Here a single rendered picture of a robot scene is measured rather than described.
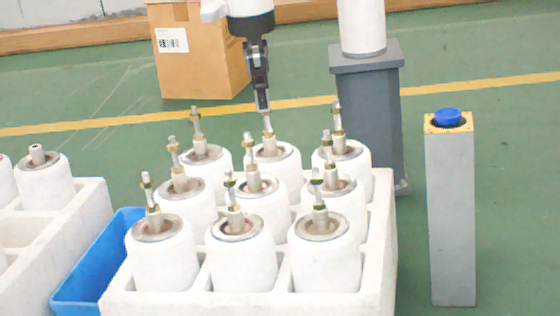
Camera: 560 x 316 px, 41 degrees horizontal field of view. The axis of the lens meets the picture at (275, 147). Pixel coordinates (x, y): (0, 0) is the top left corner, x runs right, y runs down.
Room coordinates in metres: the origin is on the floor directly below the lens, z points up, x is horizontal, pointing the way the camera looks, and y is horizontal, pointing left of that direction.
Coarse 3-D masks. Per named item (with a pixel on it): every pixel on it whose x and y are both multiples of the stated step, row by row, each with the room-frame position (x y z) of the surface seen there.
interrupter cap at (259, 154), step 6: (258, 144) 1.15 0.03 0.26; (282, 144) 1.15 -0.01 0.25; (288, 144) 1.14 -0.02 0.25; (258, 150) 1.14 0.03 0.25; (282, 150) 1.12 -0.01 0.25; (288, 150) 1.12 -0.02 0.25; (258, 156) 1.11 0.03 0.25; (264, 156) 1.11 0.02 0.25; (270, 156) 1.11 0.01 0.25; (276, 156) 1.10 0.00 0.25; (282, 156) 1.10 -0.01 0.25; (288, 156) 1.10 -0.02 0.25; (258, 162) 1.09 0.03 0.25; (264, 162) 1.09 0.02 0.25; (270, 162) 1.09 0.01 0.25
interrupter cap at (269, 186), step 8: (264, 176) 1.04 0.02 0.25; (272, 176) 1.03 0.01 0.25; (240, 184) 1.02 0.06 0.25; (264, 184) 1.01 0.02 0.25; (272, 184) 1.00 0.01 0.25; (240, 192) 0.99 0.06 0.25; (248, 192) 0.99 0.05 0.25; (256, 192) 0.99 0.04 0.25; (264, 192) 0.98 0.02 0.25; (272, 192) 0.98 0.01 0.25
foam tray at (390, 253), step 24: (384, 168) 1.15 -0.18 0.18; (384, 192) 1.07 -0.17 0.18; (384, 216) 0.99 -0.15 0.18; (384, 240) 0.92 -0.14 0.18; (288, 264) 0.89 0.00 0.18; (384, 264) 0.88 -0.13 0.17; (120, 288) 0.89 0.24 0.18; (192, 288) 0.87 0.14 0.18; (288, 288) 0.85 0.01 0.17; (360, 288) 0.82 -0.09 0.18; (384, 288) 0.86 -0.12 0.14; (120, 312) 0.86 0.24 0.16; (144, 312) 0.85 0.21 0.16; (168, 312) 0.84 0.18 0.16; (192, 312) 0.83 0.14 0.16; (216, 312) 0.83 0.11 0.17; (240, 312) 0.82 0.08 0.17; (264, 312) 0.81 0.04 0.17; (288, 312) 0.80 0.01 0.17; (312, 312) 0.79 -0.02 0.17; (336, 312) 0.79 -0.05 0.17; (360, 312) 0.78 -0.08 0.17; (384, 312) 0.83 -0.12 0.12
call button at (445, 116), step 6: (444, 108) 1.03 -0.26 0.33; (450, 108) 1.02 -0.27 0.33; (456, 108) 1.02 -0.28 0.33; (438, 114) 1.01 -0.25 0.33; (444, 114) 1.00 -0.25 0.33; (450, 114) 1.00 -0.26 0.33; (456, 114) 1.00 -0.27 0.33; (438, 120) 1.00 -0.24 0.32; (444, 120) 0.99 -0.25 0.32; (450, 120) 0.99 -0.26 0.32; (456, 120) 0.99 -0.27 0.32
